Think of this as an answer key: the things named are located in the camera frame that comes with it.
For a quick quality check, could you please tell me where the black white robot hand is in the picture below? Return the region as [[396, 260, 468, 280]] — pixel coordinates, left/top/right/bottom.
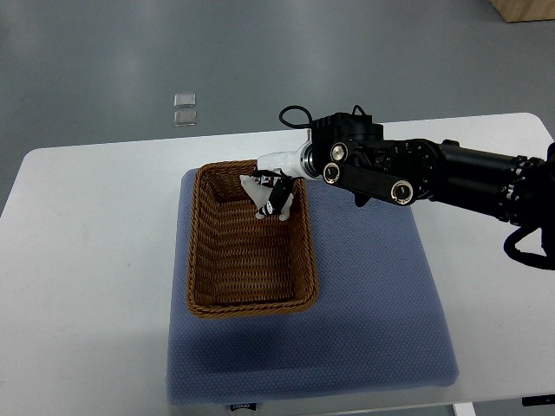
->
[[253, 150, 304, 194]]

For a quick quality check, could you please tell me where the white toy polar bear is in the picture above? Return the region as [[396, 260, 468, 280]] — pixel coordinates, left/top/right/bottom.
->
[[239, 175, 293, 221]]

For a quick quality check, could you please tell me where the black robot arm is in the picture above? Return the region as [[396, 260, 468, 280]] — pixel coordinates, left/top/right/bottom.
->
[[299, 106, 554, 270]]

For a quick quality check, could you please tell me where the brown wicker basket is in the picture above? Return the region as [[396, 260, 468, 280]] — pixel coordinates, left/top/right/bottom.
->
[[181, 160, 319, 319]]

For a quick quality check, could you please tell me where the lower metal floor plate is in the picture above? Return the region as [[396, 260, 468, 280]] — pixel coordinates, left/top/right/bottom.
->
[[173, 109, 197, 127]]

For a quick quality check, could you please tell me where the metal floor plate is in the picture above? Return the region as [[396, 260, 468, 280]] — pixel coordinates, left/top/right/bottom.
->
[[173, 93, 196, 108], [173, 109, 197, 127]]

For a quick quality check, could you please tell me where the upper metal floor plate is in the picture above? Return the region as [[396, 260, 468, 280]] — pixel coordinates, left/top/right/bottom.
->
[[173, 93, 196, 108]]

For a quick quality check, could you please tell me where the blue-grey fabric mat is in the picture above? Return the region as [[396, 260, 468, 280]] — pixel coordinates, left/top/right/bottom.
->
[[166, 172, 458, 406]]

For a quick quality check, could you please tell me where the small black brand label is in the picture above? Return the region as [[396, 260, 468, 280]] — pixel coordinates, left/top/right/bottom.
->
[[230, 403, 257, 412]]

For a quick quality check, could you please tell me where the wooden cabinet corner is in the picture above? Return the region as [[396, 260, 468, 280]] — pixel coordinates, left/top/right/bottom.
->
[[489, 0, 554, 23]]

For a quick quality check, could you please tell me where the black table control panel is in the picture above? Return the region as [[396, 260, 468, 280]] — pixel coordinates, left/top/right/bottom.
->
[[521, 394, 555, 406]]

